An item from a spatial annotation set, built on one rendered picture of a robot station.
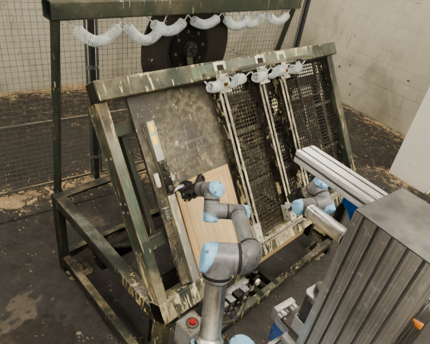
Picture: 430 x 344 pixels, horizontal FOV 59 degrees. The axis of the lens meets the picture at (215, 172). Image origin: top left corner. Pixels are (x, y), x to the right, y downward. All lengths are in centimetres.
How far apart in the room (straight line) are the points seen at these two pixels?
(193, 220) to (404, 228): 137
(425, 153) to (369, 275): 452
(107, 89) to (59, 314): 194
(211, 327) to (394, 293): 70
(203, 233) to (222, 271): 90
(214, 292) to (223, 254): 16
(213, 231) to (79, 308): 140
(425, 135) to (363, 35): 271
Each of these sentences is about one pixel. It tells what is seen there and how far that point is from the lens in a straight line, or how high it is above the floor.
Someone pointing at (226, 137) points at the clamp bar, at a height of 151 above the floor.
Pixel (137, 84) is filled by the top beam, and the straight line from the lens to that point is 203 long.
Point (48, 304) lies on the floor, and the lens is 337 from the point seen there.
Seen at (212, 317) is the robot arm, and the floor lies 140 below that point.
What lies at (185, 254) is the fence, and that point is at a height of 105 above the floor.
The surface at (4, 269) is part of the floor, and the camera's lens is 370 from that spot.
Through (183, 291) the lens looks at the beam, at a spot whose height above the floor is 90.
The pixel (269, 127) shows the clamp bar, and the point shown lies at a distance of 268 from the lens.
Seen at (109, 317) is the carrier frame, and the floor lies 18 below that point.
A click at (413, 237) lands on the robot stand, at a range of 114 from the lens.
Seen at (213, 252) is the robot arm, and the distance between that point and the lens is 140.
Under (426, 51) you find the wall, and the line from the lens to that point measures 708.
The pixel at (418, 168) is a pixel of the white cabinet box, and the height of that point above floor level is 27.
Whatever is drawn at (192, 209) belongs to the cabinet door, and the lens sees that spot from 225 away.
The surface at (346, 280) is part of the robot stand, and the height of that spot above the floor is 180.
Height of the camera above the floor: 265
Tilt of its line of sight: 33 degrees down
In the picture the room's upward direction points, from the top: 10 degrees clockwise
